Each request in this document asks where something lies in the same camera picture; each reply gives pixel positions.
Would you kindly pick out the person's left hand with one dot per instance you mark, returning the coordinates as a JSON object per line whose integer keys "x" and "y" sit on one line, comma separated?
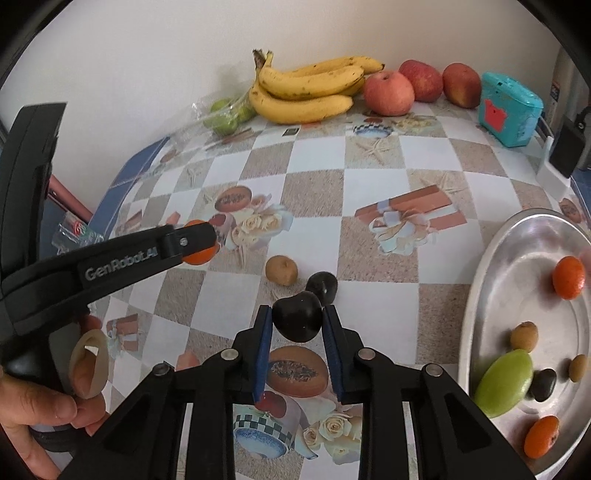
{"x": 32, "y": 408}

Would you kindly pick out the clear plastic clamshell container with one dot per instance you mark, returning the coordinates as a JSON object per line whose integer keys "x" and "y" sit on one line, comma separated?
{"x": 231, "y": 104}

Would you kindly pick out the teal plastic box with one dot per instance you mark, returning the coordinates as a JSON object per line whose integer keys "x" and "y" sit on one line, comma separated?
{"x": 508, "y": 108}

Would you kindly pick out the green mango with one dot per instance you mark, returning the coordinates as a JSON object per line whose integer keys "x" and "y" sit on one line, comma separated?
{"x": 503, "y": 383}

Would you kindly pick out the red apple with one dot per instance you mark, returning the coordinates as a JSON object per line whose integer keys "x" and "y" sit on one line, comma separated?
{"x": 461, "y": 85}
{"x": 424, "y": 78}
{"x": 388, "y": 92}

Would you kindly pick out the printed checkered tablecloth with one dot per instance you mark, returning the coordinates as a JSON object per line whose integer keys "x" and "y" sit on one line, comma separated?
{"x": 314, "y": 161}

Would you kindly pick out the round metal tray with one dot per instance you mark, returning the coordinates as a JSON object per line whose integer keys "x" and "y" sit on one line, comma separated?
{"x": 517, "y": 277}

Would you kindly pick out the red frame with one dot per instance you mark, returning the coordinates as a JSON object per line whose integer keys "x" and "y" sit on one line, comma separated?
{"x": 69, "y": 198}

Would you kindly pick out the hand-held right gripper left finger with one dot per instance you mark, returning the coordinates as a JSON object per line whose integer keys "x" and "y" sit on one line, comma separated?
{"x": 263, "y": 355}

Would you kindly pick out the black power adapter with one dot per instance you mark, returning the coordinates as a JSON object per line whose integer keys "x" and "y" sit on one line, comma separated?
{"x": 568, "y": 145}

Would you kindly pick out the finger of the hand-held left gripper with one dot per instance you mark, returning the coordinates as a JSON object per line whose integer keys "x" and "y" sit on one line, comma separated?
{"x": 196, "y": 239}

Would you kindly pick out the orange mandarin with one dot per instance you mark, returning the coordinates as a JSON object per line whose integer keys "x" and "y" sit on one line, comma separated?
{"x": 202, "y": 258}
{"x": 541, "y": 436}
{"x": 569, "y": 278}

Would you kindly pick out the yellow banana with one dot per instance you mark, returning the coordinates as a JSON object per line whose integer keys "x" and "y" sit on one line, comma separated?
{"x": 309, "y": 82}
{"x": 300, "y": 110}
{"x": 344, "y": 62}
{"x": 354, "y": 86}

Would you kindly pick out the small green fruit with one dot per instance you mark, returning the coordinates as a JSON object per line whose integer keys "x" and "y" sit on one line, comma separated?
{"x": 244, "y": 113}
{"x": 220, "y": 106}
{"x": 224, "y": 123}

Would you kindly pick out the dark purple plum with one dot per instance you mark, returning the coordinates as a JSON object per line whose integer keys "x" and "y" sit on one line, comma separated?
{"x": 543, "y": 384}
{"x": 323, "y": 286}
{"x": 297, "y": 318}

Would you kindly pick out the small brown round fruit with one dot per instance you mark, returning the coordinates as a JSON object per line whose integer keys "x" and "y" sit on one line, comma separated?
{"x": 578, "y": 368}
{"x": 280, "y": 270}
{"x": 524, "y": 335}

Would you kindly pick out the silver thermos jug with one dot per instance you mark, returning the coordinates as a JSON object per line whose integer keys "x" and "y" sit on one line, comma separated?
{"x": 561, "y": 87}

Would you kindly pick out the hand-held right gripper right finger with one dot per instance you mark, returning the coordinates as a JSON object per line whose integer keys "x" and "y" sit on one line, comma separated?
{"x": 332, "y": 355}

